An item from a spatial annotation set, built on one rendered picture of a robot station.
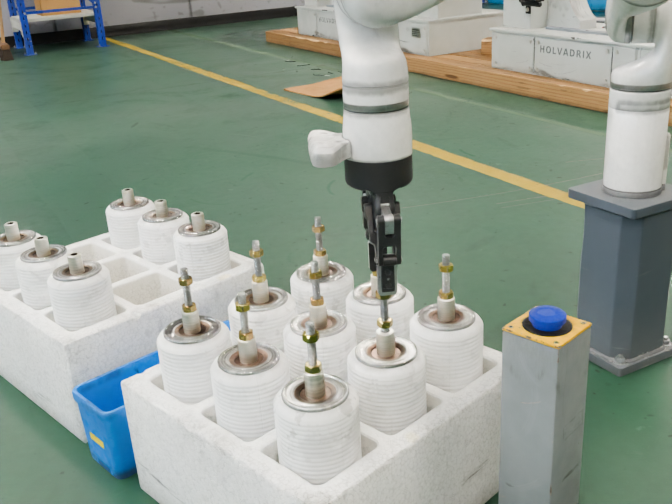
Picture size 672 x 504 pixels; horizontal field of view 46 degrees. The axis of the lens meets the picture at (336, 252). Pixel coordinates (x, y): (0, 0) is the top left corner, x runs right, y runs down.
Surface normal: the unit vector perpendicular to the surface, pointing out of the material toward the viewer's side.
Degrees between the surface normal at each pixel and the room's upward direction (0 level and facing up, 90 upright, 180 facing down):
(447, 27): 90
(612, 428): 0
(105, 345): 90
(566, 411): 90
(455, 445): 90
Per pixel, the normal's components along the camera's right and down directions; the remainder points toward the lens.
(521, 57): -0.87, 0.23
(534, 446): -0.71, 0.30
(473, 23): 0.48, 0.31
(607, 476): -0.06, -0.92
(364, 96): -0.38, 0.37
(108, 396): 0.69, 0.20
